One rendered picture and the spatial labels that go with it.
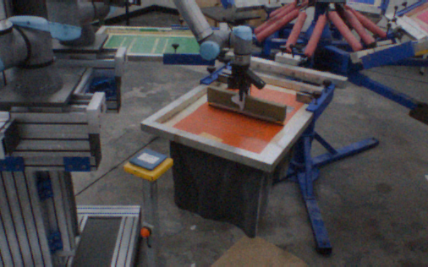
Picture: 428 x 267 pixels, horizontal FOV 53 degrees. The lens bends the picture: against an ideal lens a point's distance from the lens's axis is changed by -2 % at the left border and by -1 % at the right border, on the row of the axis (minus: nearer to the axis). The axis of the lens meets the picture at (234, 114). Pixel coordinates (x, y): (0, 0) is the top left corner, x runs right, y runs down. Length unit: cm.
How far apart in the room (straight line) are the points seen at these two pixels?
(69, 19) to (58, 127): 47
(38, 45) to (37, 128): 28
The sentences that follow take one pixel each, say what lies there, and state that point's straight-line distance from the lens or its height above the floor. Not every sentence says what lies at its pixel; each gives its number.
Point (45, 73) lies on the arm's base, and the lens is 146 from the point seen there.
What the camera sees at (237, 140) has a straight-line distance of 176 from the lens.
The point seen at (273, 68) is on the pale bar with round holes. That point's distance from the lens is 234.
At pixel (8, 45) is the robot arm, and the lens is 134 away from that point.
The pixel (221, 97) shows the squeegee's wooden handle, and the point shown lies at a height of 102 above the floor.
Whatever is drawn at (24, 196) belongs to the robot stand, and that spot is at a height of 72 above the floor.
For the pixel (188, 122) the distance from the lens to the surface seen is 188.
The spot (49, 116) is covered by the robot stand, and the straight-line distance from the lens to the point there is 149.
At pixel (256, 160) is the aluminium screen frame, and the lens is 158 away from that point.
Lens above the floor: 184
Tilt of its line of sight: 27 degrees down
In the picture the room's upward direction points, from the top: 3 degrees clockwise
